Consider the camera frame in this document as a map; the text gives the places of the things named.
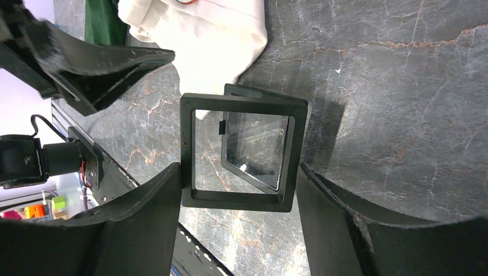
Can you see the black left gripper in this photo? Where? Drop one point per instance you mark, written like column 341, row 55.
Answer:
column 89, row 77

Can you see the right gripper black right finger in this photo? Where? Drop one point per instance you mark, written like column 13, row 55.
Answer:
column 345, row 234

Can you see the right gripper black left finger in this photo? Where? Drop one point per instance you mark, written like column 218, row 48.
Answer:
column 133, row 234

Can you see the black square frame tray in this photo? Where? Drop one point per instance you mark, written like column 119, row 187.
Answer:
column 281, row 202
column 255, row 152

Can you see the white and green t-shirt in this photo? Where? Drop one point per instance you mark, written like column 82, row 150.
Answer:
column 214, row 41

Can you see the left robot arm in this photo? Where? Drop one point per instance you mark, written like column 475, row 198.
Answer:
column 25, row 162

